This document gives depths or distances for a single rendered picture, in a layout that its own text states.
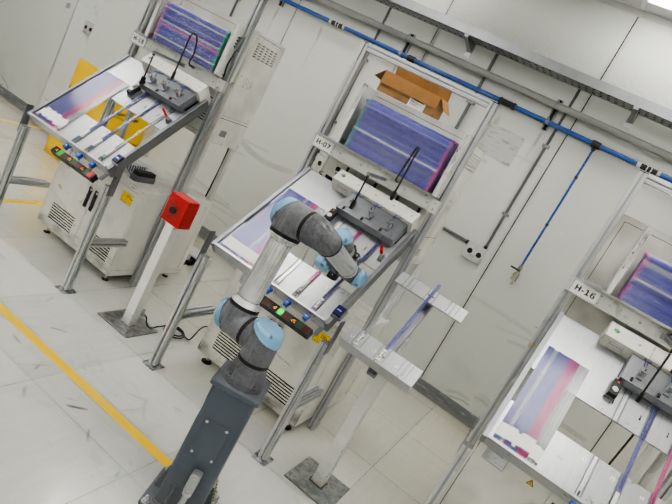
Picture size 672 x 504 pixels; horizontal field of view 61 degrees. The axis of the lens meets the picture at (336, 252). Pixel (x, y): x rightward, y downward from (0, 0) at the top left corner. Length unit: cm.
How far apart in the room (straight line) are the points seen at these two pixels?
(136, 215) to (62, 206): 58
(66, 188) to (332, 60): 226
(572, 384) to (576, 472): 35
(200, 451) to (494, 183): 288
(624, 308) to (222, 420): 170
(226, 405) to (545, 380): 128
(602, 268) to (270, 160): 297
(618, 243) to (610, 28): 195
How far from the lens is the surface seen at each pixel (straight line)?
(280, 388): 299
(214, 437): 211
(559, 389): 253
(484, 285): 424
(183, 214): 302
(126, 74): 380
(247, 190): 501
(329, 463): 276
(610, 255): 285
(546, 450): 241
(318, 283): 259
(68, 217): 388
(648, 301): 268
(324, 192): 297
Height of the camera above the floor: 151
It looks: 12 degrees down
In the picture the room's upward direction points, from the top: 28 degrees clockwise
